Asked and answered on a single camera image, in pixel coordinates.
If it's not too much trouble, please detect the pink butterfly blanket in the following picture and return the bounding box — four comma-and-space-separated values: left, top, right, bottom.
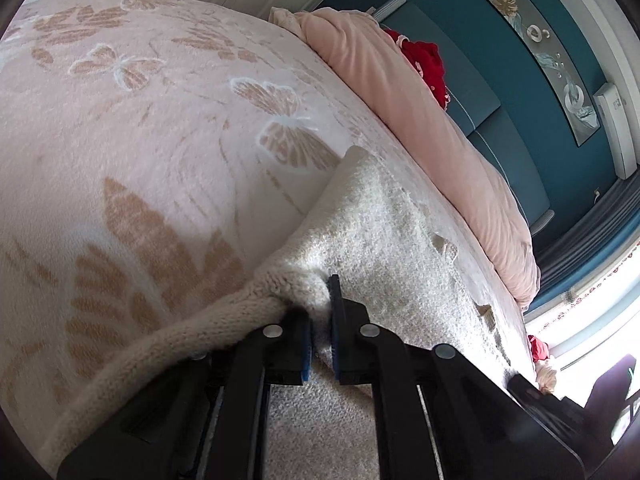
0, 0, 536, 401

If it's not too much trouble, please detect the cream knitted sweater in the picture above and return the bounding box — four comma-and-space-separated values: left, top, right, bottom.
42, 145, 538, 480

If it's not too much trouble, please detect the pink duvet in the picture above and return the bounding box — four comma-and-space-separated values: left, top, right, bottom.
295, 7, 542, 311

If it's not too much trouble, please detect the grey curtain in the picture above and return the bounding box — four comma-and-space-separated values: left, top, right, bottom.
532, 175, 640, 306

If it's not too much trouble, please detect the small red cloth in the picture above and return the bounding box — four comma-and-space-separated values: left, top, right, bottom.
527, 335, 552, 364

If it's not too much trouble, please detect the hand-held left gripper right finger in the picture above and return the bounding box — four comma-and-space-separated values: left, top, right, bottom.
326, 274, 587, 480

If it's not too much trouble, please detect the long floral wall painting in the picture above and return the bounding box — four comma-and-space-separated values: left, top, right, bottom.
476, 0, 601, 148

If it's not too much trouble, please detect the cream pillow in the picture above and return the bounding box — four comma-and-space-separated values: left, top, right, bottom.
269, 6, 307, 38

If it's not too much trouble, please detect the small cream cloth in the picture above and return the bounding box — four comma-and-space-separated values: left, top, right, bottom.
535, 362, 559, 394

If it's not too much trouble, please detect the white wall air conditioner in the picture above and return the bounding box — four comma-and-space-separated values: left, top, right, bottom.
592, 82, 639, 181

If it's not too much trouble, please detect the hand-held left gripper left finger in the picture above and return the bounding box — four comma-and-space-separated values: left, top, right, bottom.
57, 306, 314, 480

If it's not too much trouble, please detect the blue padded headboard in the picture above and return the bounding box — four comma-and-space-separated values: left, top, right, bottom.
375, 0, 556, 236

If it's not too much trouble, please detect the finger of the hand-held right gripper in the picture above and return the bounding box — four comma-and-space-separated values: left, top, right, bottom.
507, 374, 596, 436

